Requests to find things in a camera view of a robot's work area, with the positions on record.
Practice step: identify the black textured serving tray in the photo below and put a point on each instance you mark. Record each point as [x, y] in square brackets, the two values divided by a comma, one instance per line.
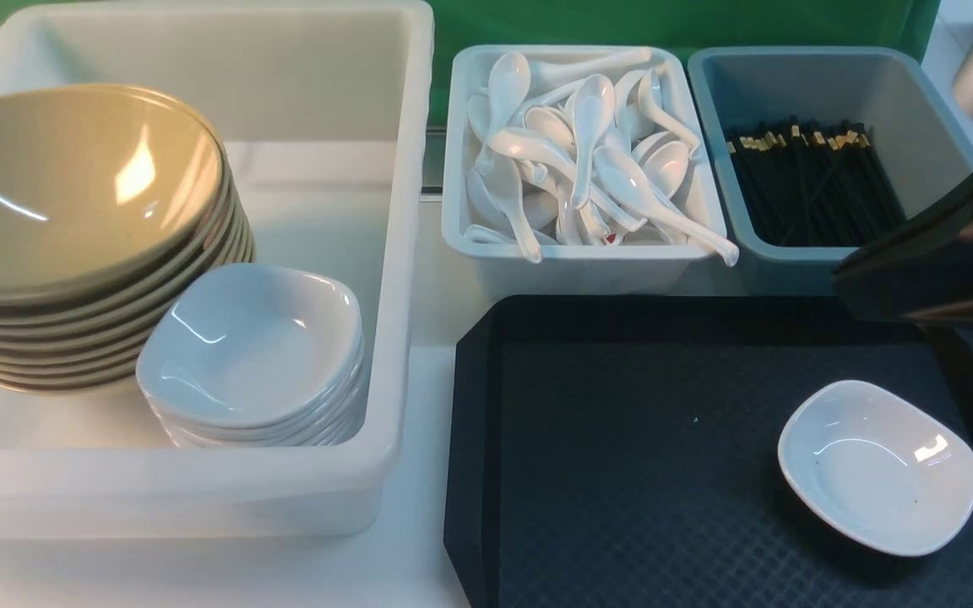
[620, 451]

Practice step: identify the tan noodle bowl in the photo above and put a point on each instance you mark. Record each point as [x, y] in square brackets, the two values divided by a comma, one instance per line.
[96, 181]

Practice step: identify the large white plastic tub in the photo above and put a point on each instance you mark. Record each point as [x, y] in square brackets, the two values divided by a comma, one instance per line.
[323, 107]

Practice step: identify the light grey spoon bin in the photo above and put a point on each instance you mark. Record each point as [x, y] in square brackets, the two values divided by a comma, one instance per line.
[579, 270]

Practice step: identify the pile of black chopsticks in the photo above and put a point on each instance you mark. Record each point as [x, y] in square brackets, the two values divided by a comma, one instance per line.
[808, 184]

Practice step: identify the green backdrop cloth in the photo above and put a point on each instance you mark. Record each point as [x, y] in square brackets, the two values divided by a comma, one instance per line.
[682, 27]

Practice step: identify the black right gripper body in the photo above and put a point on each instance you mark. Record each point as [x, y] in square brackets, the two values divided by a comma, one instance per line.
[921, 273]

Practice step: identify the top white dish of stack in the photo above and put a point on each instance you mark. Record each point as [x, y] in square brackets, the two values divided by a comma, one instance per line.
[251, 345]

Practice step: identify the white soup spoon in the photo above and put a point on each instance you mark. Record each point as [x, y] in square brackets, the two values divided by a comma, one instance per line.
[627, 183]

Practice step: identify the stack of tan bowls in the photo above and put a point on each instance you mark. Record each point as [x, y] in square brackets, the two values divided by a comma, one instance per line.
[94, 340]

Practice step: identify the white square sauce dish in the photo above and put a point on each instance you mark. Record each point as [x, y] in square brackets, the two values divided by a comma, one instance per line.
[878, 469]

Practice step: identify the pile of white soup spoons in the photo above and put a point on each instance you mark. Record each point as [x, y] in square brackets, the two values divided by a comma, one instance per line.
[554, 160]

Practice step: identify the stack of white dishes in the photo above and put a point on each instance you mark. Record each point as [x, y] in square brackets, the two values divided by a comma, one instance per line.
[330, 423]

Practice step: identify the blue-grey chopstick bin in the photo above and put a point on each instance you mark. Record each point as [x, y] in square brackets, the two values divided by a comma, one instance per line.
[921, 146]

